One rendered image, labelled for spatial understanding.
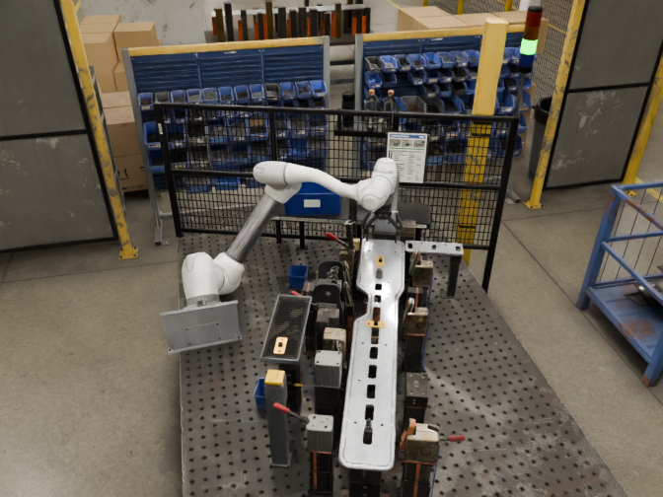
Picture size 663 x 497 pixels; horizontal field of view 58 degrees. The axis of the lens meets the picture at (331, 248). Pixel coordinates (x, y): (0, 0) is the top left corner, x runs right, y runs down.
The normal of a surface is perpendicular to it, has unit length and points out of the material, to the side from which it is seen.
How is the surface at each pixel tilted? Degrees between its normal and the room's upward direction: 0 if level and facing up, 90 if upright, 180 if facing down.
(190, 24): 90
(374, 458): 0
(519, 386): 0
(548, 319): 0
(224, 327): 90
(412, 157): 90
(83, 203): 92
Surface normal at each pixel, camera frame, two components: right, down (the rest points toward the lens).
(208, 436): 0.00, -0.83
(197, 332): 0.27, 0.54
